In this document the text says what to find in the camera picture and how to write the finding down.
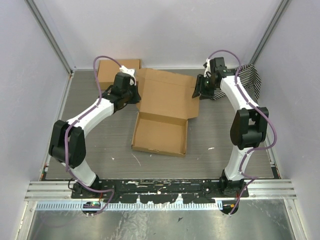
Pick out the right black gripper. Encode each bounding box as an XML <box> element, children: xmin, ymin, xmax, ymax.
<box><xmin>192</xmin><ymin>73</ymin><xmax>218</xmax><ymax>100</ymax></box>

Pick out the brown cardboard box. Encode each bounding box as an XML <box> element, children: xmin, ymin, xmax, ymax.
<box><xmin>131</xmin><ymin>68</ymin><xmax>200</xmax><ymax>157</ymax></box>
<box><xmin>97</xmin><ymin>59</ymin><xmax>141</xmax><ymax>91</ymax></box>

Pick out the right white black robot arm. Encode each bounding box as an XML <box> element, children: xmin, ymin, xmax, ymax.
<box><xmin>192</xmin><ymin>57</ymin><xmax>269</xmax><ymax>198</ymax></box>

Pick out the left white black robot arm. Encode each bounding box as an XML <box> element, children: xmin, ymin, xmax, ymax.
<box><xmin>48</xmin><ymin>69</ymin><xmax>141</xmax><ymax>199</ymax></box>

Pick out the folded brown cardboard box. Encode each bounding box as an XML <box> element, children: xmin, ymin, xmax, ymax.
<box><xmin>97</xmin><ymin>59</ymin><xmax>141</xmax><ymax>91</ymax></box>

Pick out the striped black white cloth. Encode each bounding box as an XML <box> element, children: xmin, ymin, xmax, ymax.
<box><xmin>209</xmin><ymin>64</ymin><xmax>262</xmax><ymax>103</ymax></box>

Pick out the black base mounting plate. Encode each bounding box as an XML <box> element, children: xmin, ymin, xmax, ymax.
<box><xmin>70</xmin><ymin>179</ymin><xmax>245</xmax><ymax>204</ymax></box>

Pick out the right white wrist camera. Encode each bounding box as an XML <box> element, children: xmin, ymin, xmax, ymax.
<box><xmin>203</xmin><ymin>58</ymin><xmax>212</xmax><ymax>79</ymax></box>

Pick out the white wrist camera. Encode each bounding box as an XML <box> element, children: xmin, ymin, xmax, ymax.
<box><xmin>119</xmin><ymin>65</ymin><xmax>137</xmax><ymax>86</ymax></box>
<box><xmin>203</xmin><ymin>58</ymin><xmax>212</xmax><ymax>79</ymax></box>

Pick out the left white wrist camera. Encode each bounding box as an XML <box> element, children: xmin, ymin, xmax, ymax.
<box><xmin>119</xmin><ymin>65</ymin><xmax>137</xmax><ymax>86</ymax></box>

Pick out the right aluminium corner post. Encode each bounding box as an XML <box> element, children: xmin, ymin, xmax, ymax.
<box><xmin>249</xmin><ymin>0</ymin><xmax>292</xmax><ymax>65</ymax></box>

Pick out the aluminium corner post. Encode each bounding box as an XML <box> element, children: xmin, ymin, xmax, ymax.
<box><xmin>249</xmin><ymin>0</ymin><xmax>292</xmax><ymax>65</ymax></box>
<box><xmin>24</xmin><ymin>0</ymin><xmax>74</xmax><ymax>76</ymax></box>

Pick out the left aluminium corner post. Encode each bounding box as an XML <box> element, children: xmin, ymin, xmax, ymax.
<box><xmin>24</xmin><ymin>0</ymin><xmax>74</xmax><ymax>76</ymax></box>

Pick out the aluminium front rail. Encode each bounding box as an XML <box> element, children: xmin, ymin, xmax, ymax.
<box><xmin>25</xmin><ymin>179</ymin><xmax>297</xmax><ymax>201</ymax></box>

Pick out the white slotted cable duct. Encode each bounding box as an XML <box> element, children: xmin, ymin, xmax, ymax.
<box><xmin>35</xmin><ymin>200</ymin><xmax>223</xmax><ymax>211</ymax></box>

